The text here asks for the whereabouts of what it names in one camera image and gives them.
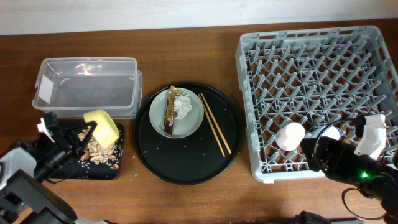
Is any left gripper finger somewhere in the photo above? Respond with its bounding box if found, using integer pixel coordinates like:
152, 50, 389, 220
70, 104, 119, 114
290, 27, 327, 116
73, 134, 92, 156
62, 121, 97, 137

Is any food scraps pile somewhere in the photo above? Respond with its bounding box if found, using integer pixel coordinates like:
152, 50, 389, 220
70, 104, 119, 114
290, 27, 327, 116
79, 136, 122, 170

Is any yellow bowl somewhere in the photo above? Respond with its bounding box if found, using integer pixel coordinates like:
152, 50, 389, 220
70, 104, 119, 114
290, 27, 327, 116
83, 110, 119, 148

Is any blue cup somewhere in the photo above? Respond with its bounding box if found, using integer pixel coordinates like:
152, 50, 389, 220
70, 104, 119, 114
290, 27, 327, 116
305, 126, 340, 140

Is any pink cup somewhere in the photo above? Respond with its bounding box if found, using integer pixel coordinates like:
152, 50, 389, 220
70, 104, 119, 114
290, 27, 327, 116
275, 122, 305, 151

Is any grey plate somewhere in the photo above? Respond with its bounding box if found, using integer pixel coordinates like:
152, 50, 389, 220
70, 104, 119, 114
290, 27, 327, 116
149, 88, 204, 139

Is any gold brown snack wrapper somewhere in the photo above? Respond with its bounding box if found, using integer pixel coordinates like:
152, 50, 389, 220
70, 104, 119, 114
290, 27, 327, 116
164, 85, 180, 136

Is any white tissue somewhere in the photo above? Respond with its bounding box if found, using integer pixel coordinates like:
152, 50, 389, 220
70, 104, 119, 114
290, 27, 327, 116
173, 95, 192, 120

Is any wooden chopstick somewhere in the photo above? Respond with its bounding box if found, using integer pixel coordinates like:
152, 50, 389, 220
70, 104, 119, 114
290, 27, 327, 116
199, 93, 232, 154
197, 94, 225, 157

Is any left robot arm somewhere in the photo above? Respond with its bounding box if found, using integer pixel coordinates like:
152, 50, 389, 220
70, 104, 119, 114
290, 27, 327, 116
1, 113, 97, 223

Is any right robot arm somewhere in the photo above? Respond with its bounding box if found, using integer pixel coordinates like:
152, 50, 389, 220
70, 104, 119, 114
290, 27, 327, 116
300, 114, 397, 223

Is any grey dishwasher rack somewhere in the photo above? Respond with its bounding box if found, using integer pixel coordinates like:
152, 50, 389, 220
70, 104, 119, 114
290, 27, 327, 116
235, 26, 397, 184

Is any black rectangular tray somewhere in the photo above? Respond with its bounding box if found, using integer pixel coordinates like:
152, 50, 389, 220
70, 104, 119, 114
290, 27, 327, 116
50, 123, 124, 180

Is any clear plastic bin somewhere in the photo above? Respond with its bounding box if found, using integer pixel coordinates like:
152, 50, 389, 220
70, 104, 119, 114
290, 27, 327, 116
32, 57, 143, 119

